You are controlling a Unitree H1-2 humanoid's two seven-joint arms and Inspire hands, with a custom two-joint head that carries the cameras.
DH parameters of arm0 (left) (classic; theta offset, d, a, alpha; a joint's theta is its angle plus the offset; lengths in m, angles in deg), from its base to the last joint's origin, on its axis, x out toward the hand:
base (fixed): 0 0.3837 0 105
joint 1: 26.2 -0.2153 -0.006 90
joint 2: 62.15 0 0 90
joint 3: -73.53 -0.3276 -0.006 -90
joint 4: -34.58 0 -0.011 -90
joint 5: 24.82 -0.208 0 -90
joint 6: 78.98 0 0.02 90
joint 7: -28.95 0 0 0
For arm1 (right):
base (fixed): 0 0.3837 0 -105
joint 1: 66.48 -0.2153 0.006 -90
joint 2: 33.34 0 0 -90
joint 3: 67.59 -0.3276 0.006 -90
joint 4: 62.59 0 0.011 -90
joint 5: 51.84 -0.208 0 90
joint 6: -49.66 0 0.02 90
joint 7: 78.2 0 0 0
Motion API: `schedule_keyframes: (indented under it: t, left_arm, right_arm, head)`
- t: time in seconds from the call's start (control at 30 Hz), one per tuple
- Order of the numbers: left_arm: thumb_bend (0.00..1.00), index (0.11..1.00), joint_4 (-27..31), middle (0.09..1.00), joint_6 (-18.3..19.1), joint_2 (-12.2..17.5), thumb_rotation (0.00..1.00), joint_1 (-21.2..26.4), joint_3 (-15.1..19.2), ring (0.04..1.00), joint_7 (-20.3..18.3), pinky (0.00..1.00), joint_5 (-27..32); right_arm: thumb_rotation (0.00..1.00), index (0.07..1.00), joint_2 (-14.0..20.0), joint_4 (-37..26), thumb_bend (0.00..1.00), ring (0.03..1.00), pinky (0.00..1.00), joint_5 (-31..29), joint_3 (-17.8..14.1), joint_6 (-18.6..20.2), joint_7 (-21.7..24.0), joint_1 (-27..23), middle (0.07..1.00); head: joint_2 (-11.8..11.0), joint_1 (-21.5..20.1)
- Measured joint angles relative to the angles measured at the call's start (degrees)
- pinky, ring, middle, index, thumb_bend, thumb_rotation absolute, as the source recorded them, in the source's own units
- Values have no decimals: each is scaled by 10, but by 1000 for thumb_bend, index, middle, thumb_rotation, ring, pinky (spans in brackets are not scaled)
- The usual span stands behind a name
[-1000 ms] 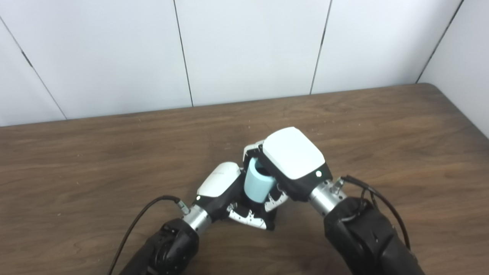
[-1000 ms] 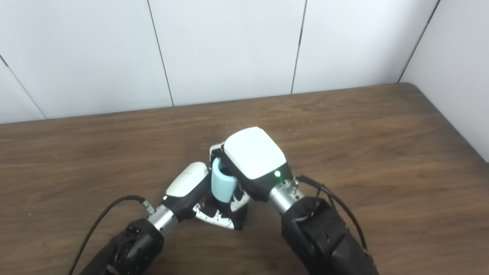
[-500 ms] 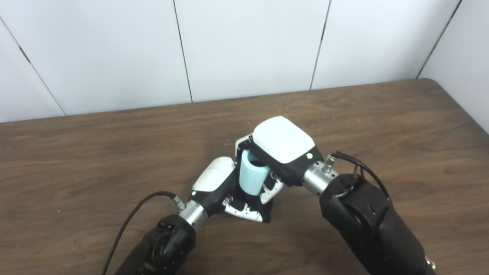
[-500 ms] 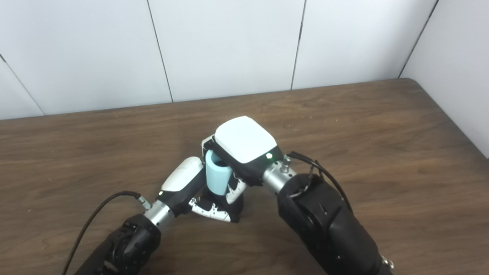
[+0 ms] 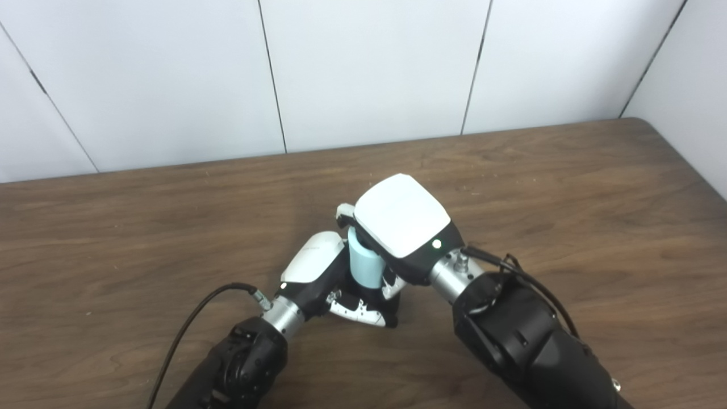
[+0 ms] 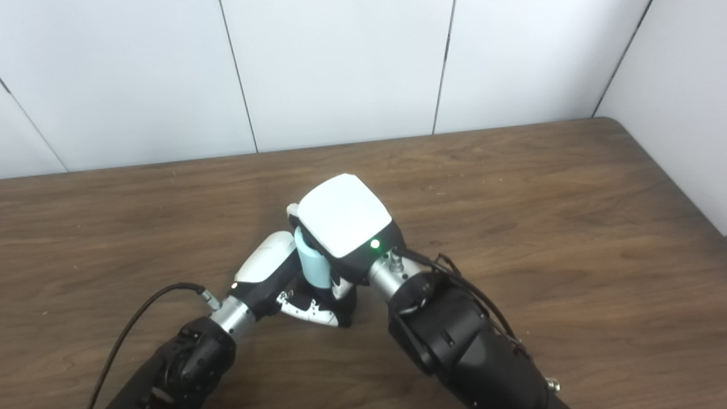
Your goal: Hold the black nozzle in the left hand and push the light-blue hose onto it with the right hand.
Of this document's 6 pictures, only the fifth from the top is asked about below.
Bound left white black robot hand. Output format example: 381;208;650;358
278;231;388;328

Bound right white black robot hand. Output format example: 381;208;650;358
335;173;466;301

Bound light-blue hose piece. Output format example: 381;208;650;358
347;226;387;291

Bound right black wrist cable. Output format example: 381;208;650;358
458;245;581;340

